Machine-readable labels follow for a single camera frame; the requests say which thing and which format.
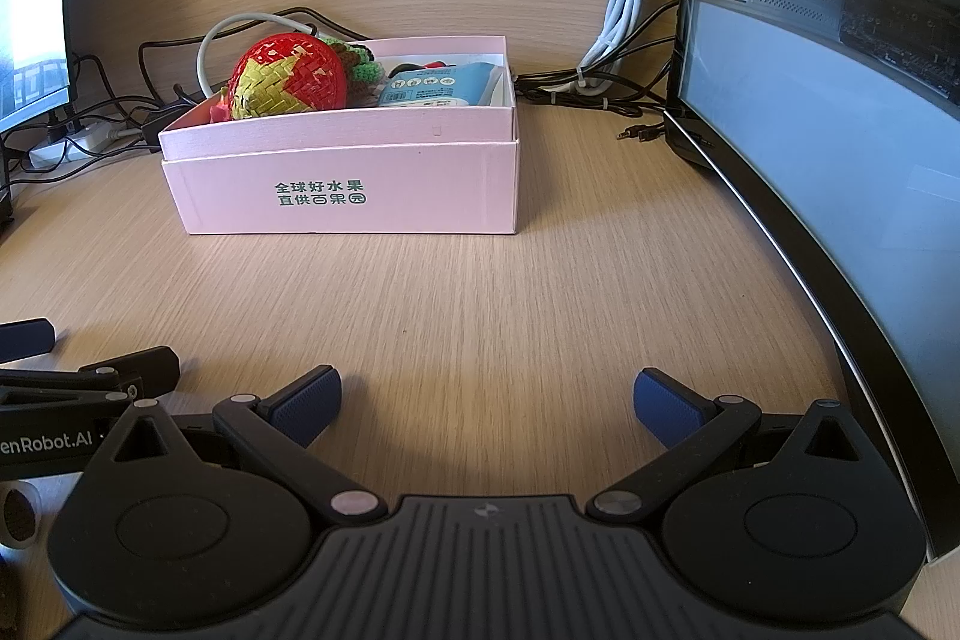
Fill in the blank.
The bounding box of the black power adapter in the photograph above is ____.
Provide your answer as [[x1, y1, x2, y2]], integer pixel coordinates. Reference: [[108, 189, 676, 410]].
[[140, 98, 198, 151]]

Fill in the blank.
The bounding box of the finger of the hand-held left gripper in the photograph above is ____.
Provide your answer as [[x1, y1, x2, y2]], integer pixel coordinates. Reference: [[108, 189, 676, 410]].
[[0, 345, 182, 416], [0, 320, 59, 363]]

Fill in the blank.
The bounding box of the pink cardboard box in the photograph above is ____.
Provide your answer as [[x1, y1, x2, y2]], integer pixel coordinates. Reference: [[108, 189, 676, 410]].
[[157, 33, 521, 237]]

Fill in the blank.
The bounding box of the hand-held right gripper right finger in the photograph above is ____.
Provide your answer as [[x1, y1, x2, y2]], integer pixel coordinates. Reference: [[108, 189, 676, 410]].
[[586, 367, 863, 526]]

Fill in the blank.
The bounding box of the red woven strawberry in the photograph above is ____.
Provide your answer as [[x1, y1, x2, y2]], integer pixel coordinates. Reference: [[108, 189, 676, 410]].
[[226, 30, 350, 122]]

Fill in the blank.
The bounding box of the white power strip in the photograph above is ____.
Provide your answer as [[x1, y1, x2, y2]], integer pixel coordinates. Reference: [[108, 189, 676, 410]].
[[28, 118, 163, 169]]

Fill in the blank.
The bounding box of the brown green crochet doll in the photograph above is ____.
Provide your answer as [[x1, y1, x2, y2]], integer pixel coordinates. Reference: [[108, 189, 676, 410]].
[[322, 33, 384, 87]]

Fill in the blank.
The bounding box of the grey cable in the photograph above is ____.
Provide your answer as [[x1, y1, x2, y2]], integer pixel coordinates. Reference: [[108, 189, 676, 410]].
[[196, 11, 325, 98]]

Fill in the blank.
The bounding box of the black cable tangle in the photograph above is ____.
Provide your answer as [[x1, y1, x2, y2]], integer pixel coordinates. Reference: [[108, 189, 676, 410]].
[[73, 38, 205, 140]]

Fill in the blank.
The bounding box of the black audio jack cable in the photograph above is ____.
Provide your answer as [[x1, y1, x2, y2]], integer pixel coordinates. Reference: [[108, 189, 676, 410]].
[[616, 118, 669, 145]]

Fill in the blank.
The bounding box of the blue tissue packet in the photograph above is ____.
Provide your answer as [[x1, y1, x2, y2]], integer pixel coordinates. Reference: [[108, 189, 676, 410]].
[[374, 58, 503, 109]]

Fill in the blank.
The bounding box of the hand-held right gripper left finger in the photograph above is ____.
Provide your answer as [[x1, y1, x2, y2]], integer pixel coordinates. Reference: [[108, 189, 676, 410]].
[[111, 364, 384, 526]]

